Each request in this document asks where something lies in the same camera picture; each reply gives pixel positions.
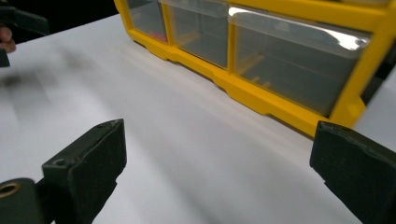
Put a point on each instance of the set of transparent organizer bins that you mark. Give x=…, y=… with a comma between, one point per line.
x=295, y=62

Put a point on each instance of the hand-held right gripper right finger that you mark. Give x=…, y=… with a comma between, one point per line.
x=361, y=174

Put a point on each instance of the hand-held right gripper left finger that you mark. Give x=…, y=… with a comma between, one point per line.
x=84, y=174

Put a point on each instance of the yellow black organizer cabinet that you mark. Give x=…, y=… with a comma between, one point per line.
x=249, y=96

